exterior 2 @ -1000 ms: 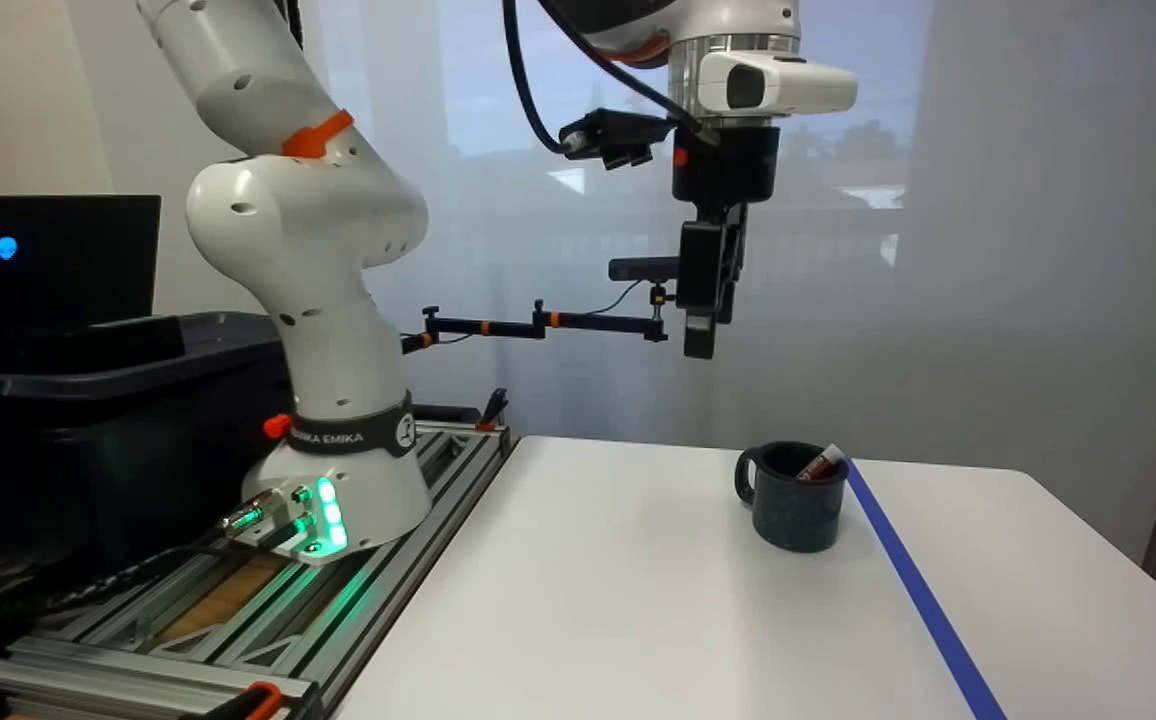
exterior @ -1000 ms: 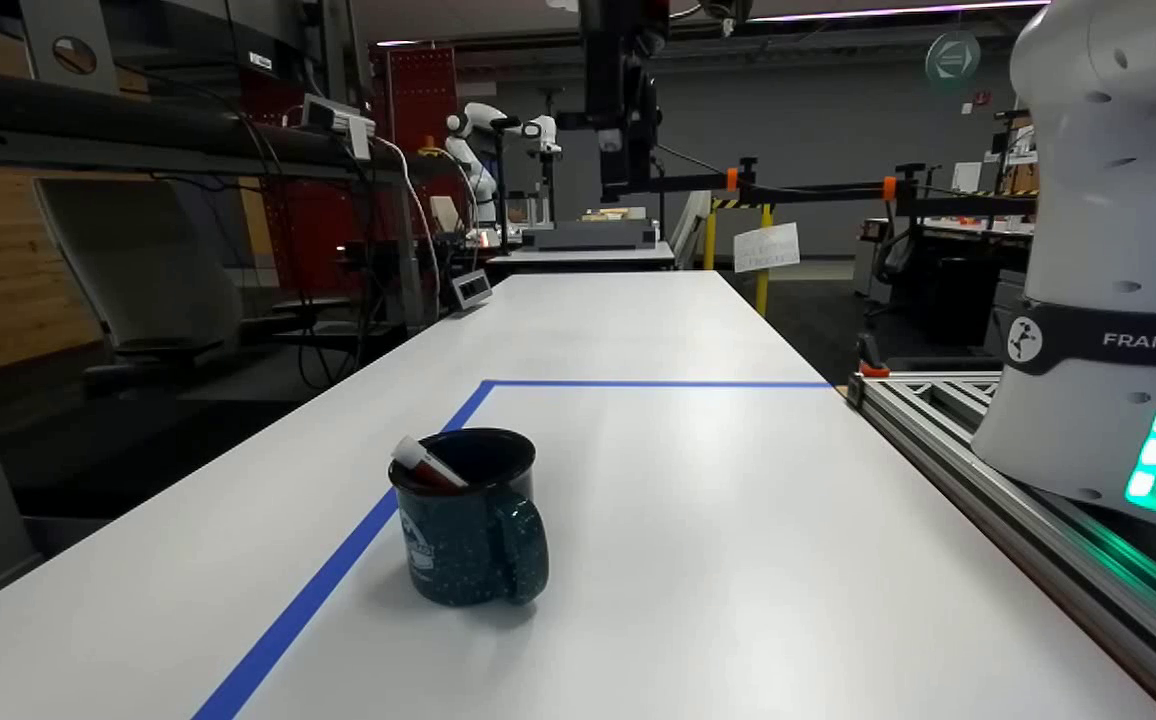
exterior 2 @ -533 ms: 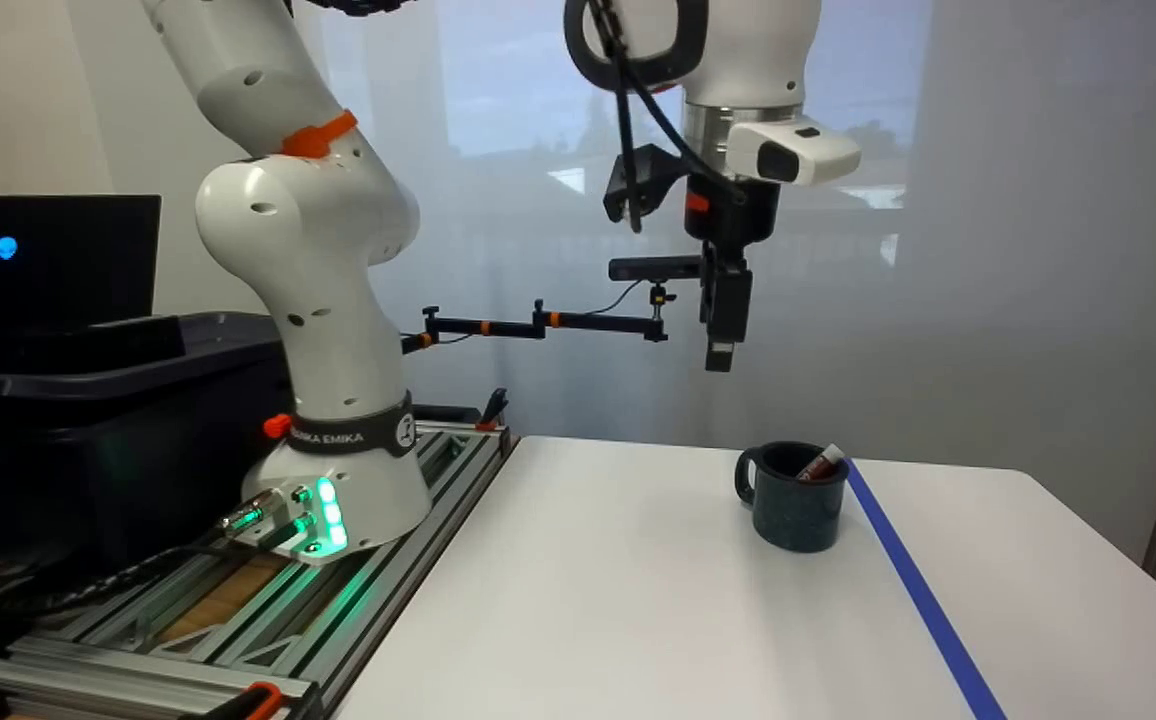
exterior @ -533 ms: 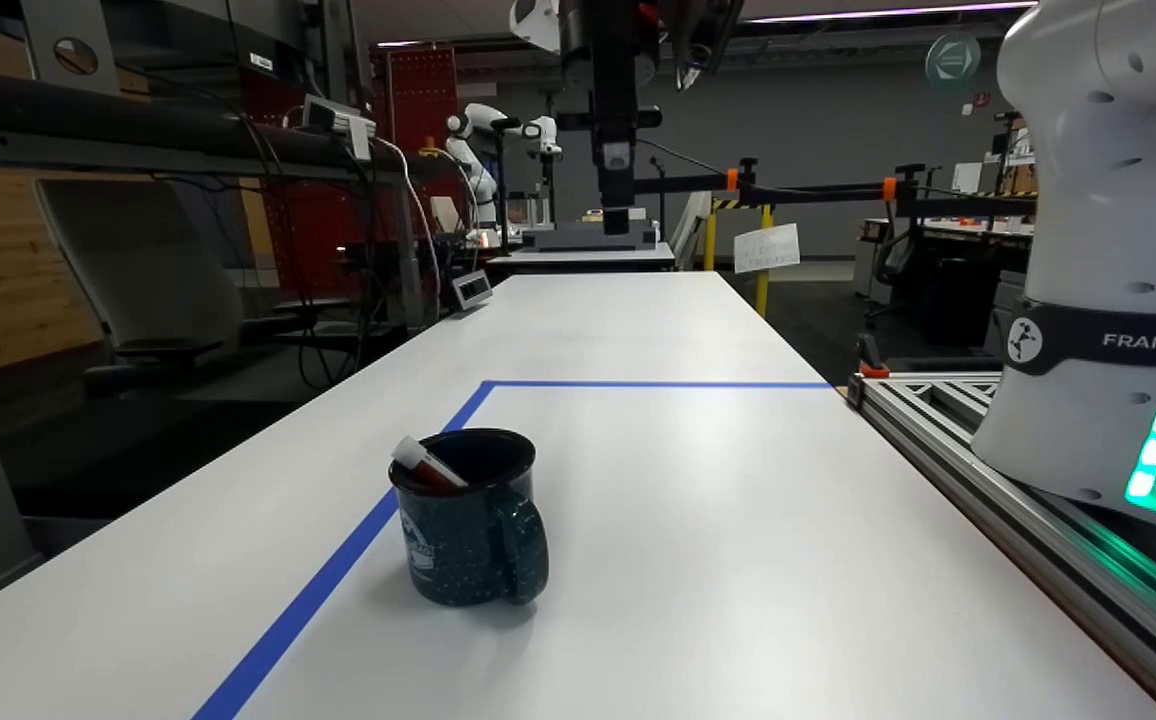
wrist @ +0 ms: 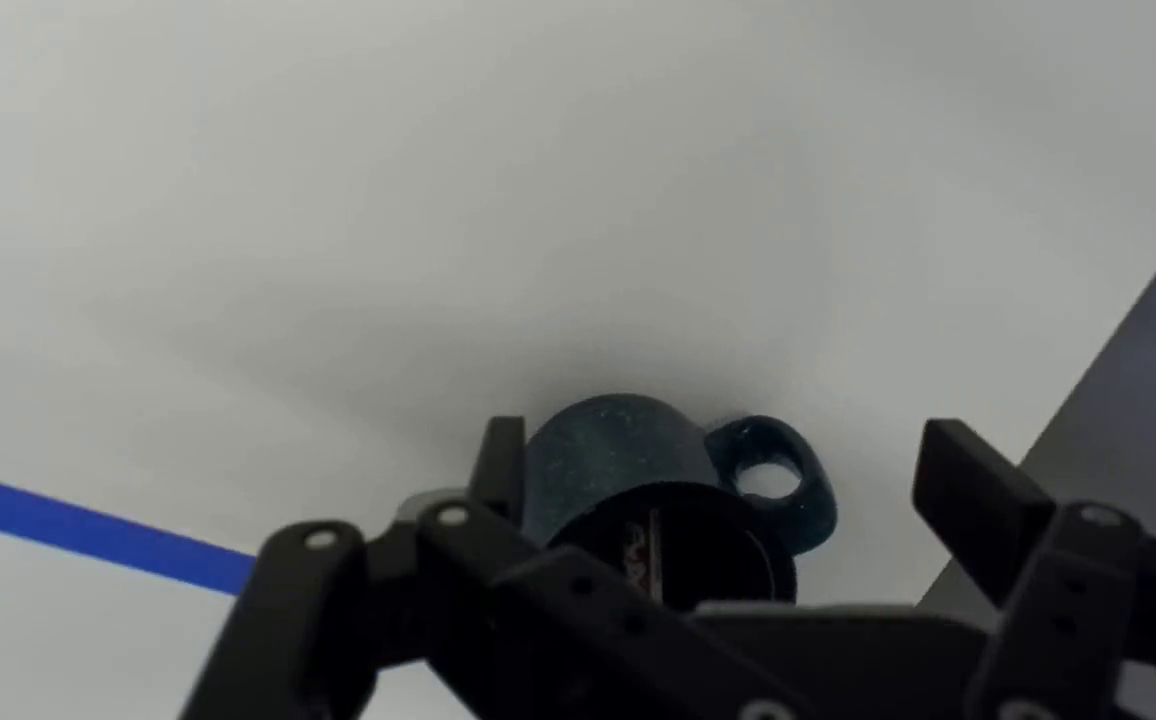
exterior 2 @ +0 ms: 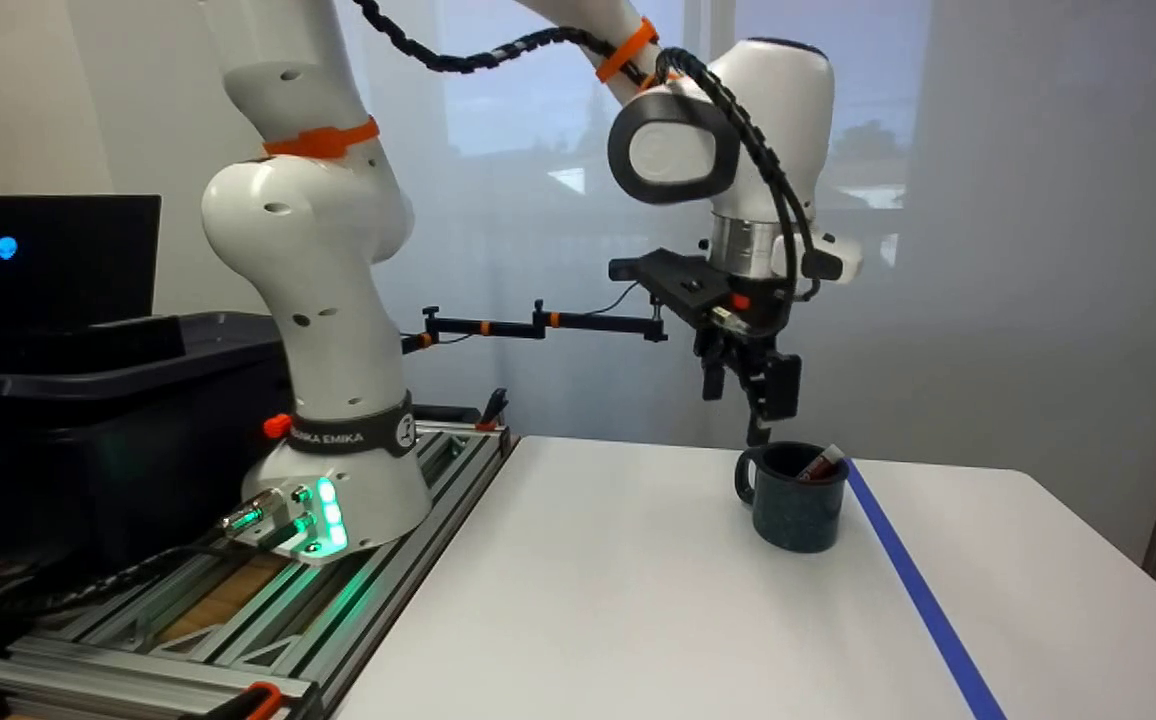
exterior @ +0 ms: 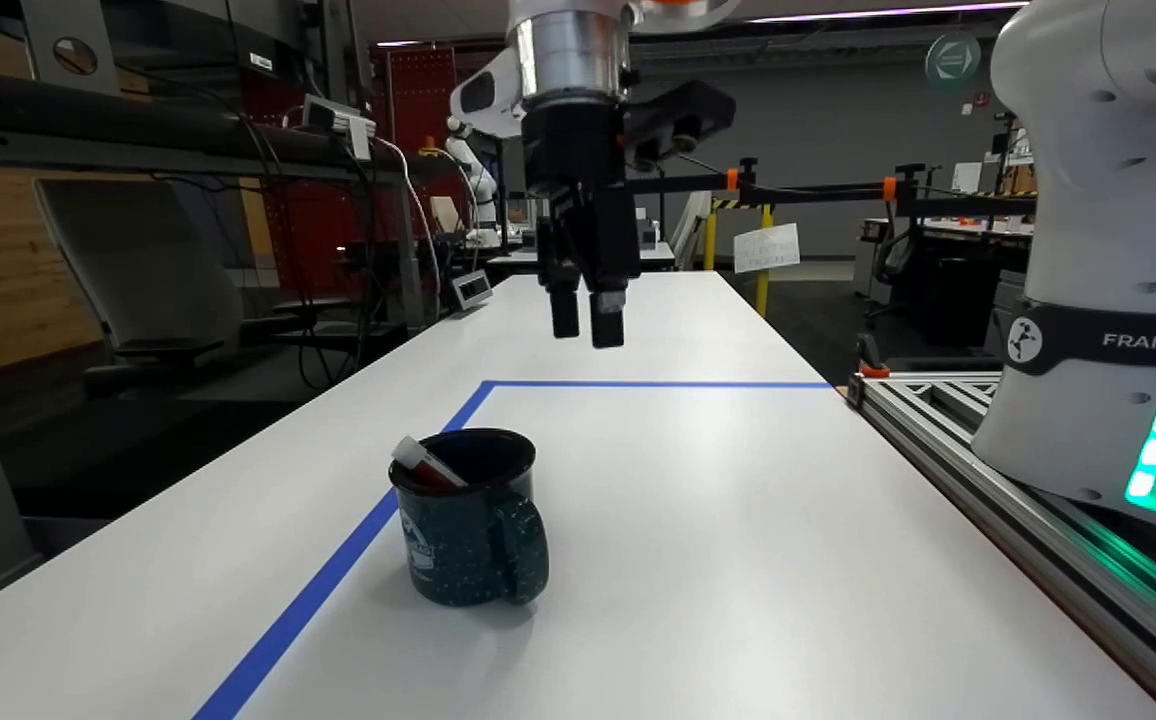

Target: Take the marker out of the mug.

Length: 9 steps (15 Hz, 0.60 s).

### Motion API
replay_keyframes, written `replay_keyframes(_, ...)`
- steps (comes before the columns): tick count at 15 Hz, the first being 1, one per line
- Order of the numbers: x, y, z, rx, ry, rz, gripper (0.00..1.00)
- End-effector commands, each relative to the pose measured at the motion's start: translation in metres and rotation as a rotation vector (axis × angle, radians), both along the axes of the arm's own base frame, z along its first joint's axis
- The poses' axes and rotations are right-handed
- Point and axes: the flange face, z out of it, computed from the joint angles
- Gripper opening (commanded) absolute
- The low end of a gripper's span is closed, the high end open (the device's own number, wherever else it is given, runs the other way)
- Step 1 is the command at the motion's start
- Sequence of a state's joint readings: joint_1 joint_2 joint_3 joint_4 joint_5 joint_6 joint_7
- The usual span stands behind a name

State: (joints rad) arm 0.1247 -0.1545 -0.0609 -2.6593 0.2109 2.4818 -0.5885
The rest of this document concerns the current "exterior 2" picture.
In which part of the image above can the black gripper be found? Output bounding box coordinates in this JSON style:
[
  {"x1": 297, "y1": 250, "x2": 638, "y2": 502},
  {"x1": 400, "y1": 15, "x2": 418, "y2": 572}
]
[{"x1": 692, "y1": 275, "x2": 804, "y2": 452}]

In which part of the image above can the blue tape line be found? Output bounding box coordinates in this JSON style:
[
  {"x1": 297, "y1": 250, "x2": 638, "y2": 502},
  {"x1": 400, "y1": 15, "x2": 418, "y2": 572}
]
[{"x1": 843, "y1": 458, "x2": 1008, "y2": 720}]

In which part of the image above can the black corrugated cable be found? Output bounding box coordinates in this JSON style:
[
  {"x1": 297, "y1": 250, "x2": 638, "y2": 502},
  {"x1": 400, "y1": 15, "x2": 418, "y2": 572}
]
[{"x1": 352, "y1": 0, "x2": 826, "y2": 303}]

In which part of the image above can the aluminium rail base frame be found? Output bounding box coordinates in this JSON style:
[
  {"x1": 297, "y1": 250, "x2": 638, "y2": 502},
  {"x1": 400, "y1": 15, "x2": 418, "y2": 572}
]
[{"x1": 0, "y1": 416, "x2": 520, "y2": 720}]

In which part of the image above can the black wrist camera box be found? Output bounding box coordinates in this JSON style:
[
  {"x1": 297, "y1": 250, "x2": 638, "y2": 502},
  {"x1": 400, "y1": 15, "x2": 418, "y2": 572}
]
[{"x1": 608, "y1": 250, "x2": 740, "y2": 336}]

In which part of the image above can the dark teal speckled mug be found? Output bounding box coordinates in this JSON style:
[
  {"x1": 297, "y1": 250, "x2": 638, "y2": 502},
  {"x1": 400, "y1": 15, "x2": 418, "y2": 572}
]
[{"x1": 734, "y1": 439, "x2": 852, "y2": 557}]

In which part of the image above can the black computer monitor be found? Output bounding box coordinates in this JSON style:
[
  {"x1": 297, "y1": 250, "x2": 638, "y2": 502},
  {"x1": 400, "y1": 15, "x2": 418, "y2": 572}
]
[{"x1": 0, "y1": 193, "x2": 163, "y2": 371}]

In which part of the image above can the braided grey base cable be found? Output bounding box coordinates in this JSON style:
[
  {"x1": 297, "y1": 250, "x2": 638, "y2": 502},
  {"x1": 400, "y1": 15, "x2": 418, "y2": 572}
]
[{"x1": 0, "y1": 532, "x2": 263, "y2": 620}]

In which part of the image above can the black plastic storage bin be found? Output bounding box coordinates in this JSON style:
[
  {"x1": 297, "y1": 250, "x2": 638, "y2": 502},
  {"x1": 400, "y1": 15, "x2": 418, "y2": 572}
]
[{"x1": 0, "y1": 314, "x2": 297, "y2": 579}]

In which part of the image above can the black rod with orange joints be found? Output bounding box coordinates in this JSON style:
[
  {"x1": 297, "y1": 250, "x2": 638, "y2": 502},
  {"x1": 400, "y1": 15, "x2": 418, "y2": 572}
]
[{"x1": 400, "y1": 302, "x2": 671, "y2": 356}]

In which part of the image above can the orange black clamp handle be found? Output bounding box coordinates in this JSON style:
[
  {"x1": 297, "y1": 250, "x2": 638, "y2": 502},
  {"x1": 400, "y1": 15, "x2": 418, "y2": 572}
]
[
  {"x1": 474, "y1": 385, "x2": 515, "y2": 435},
  {"x1": 239, "y1": 682, "x2": 291, "y2": 720}
]

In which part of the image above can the white red Expo marker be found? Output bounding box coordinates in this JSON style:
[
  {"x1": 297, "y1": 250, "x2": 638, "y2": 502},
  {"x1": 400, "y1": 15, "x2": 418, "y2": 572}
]
[{"x1": 795, "y1": 444, "x2": 849, "y2": 486}]

